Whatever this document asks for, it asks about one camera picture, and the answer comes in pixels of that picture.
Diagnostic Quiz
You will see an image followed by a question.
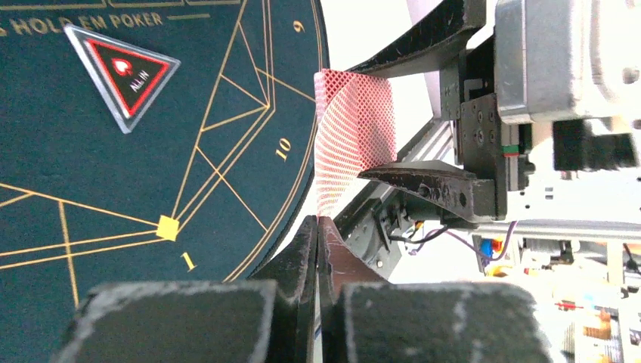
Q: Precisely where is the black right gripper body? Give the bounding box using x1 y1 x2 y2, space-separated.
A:
439 38 639 221

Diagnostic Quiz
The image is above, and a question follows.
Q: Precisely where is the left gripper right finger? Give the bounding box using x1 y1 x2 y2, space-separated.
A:
317 217 553 362

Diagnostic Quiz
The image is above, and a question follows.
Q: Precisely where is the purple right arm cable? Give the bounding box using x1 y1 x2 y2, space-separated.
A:
407 220 519 262

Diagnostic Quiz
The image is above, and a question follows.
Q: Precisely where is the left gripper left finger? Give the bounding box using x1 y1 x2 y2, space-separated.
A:
52 216 318 362

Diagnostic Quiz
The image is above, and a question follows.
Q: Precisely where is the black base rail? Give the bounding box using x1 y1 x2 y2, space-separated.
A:
334 119 482 284

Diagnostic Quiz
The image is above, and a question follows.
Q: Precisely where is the round dark poker mat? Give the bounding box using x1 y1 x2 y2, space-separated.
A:
1 1 330 362

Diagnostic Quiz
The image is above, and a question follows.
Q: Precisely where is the red triangular marker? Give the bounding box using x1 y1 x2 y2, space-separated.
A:
63 24 181 134

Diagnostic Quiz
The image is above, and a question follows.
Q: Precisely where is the red playing card deck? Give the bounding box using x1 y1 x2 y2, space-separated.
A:
314 69 397 217

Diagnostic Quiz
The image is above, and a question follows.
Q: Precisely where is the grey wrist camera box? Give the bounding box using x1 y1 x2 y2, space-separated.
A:
494 1 640 124

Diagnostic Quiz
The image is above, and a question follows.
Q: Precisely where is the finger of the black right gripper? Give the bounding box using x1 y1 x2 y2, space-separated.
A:
349 0 487 78
358 160 501 223

